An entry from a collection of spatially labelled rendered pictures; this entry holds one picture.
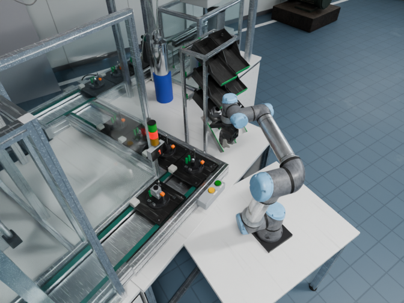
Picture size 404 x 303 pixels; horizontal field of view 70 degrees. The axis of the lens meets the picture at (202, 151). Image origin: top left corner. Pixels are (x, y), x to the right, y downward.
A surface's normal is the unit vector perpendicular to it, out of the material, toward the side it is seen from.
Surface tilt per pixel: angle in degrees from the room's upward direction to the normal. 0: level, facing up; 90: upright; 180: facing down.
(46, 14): 90
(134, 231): 0
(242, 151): 0
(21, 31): 77
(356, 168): 0
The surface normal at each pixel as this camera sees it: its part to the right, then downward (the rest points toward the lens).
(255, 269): -0.01, -0.71
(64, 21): 0.55, 0.58
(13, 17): 0.54, 0.41
